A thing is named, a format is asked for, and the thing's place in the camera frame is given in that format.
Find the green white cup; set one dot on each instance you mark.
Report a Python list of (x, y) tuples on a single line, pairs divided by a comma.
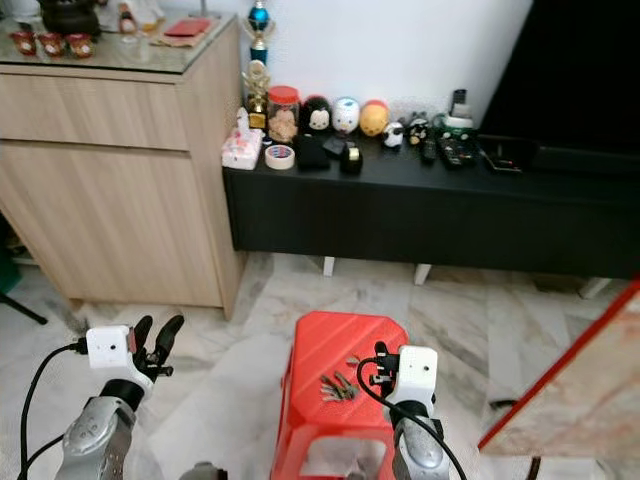
[(458, 120)]

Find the clear jar red lid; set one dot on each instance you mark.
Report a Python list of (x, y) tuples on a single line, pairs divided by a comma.
[(283, 115)]

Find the flat black tray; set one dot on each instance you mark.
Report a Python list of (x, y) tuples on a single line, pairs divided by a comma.
[(505, 156)]

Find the small gold trophy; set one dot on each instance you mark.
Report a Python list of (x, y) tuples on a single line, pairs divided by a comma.
[(257, 92)]

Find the white round plush toy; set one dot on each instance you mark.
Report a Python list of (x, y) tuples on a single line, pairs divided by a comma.
[(345, 116)]

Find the silver key bunch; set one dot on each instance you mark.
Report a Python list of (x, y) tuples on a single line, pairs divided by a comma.
[(338, 387)]

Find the blue ball trophy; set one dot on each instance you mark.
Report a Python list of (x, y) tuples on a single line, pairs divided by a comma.
[(259, 20)]

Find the grey robot leg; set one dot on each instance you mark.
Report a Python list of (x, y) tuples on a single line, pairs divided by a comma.
[(203, 472)]

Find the black tape dispenser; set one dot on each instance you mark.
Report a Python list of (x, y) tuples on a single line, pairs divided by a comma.
[(351, 160)]

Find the small red figurine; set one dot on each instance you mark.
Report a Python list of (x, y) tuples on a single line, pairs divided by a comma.
[(79, 46), (25, 43), (52, 44)]

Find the black bulky ornament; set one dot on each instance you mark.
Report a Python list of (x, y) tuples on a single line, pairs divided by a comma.
[(72, 16)]

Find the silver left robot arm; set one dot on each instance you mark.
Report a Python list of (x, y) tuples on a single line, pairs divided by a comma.
[(95, 435)]

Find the slim black remote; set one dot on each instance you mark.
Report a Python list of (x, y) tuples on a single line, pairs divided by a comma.
[(428, 152)]

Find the white tape roll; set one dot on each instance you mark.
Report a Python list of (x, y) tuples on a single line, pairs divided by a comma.
[(271, 157)]

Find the light wood cabinet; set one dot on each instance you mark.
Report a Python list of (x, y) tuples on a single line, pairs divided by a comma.
[(110, 200)]

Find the black stand leg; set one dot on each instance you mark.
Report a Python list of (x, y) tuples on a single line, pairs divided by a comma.
[(25, 310)]

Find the small black box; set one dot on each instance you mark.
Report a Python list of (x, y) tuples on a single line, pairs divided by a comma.
[(335, 146)]

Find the marble folding table red rim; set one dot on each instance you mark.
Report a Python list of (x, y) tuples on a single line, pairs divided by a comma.
[(580, 380)]

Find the small black white figurine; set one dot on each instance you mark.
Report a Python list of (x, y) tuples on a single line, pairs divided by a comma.
[(417, 130), (393, 135)]

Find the pink tissue box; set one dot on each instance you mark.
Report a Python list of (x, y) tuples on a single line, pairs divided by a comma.
[(241, 148)]

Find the small penguin figurine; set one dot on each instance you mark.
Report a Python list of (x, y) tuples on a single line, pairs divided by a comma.
[(128, 21)]

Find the dark green object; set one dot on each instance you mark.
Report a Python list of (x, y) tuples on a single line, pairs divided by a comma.
[(8, 275)]

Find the black tv console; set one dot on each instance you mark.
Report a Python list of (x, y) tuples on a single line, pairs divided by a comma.
[(420, 215)]

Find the red plastic stool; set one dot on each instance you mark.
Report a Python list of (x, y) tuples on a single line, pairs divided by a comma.
[(335, 340)]

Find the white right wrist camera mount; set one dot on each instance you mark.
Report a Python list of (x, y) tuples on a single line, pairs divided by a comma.
[(418, 372)]

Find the wide black remote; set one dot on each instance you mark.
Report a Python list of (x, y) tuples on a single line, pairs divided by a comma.
[(456, 150)]

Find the yellow round plush toy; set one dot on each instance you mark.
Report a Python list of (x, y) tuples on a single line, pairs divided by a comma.
[(373, 120)]

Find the black round plush toy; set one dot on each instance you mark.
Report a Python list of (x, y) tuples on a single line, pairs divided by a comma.
[(316, 115)]

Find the red packet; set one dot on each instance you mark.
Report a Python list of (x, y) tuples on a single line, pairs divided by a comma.
[(186, 27)]

